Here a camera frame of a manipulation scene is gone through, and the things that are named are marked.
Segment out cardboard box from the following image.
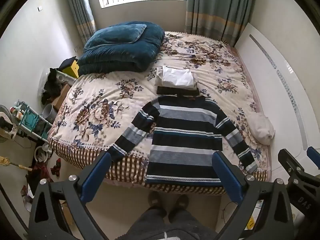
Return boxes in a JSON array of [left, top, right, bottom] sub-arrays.
[[52, 84, 72, 110]]

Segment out dark folded garment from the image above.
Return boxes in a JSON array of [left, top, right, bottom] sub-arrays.
[[157, 86, 200, 97]]

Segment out floral fleece bed blanket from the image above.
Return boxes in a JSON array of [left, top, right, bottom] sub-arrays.
[[47, 31, 272, 195]]

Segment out yellow-handled broom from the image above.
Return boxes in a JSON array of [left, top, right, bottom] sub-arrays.
[[0, 156, 33, 172]]

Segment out blue folded quilt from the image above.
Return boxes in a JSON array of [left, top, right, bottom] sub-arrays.
[[77, 21, 165, 75]]

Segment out yellow box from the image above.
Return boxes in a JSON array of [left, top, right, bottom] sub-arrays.
[[61, 61, 80, 78]]

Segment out grey bucket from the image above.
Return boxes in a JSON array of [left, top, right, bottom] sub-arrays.
[[42, 104, 59, 124]]

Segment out grey-blue striped curtain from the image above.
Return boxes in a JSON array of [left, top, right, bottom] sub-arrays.
[[64, 0, 97, 47], [184, 0, 255, 48]]

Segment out person's slipper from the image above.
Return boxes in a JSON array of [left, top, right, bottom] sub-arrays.
[[169, 194, 189, 218], [147, 191, 167, 217]]

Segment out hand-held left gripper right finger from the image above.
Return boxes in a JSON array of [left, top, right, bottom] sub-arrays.
[[212, 151, 294, 240]]

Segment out white glossy headboard panel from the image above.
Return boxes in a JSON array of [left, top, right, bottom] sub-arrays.
[[234, 22, 320, 178]]

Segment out person's left slipper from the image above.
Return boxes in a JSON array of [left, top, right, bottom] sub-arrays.
[[147, 191, 167, 217]]

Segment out blue velvet pillow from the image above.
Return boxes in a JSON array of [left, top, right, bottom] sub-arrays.
[[84, 24, 147, 53]]

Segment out white crumpled cloth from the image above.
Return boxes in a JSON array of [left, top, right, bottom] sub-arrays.
[[246, 112, 275, 145]]

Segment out red cloth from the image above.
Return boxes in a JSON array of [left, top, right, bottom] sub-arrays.
[[26, 158, 62, 183]]

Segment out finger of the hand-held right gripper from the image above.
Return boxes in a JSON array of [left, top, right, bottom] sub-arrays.
[[307, 146, 320, 169], [278, 149, 306, 188]]

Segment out person's right slipper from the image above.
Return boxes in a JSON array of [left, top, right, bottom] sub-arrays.
[[169, 194, 189, 218]]

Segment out standing fan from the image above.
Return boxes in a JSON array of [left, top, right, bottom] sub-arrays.
[[0, 105, 18, 143]]

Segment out teal storage rack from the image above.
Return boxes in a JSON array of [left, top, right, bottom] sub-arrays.
[[15, 102, 54, 143]]

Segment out beige folded garment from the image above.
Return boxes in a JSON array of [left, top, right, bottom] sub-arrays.
[[154, 67, 199, 91]]

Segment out person's grey pants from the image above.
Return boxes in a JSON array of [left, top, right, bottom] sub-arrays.
[[127, 206, 220, 240]]

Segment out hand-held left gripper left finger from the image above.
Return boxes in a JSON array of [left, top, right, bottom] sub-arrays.
[[28, 151, 112, 240]]

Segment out striped knit sweater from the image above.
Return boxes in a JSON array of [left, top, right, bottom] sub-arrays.
[[107, 94, 258, 187]]

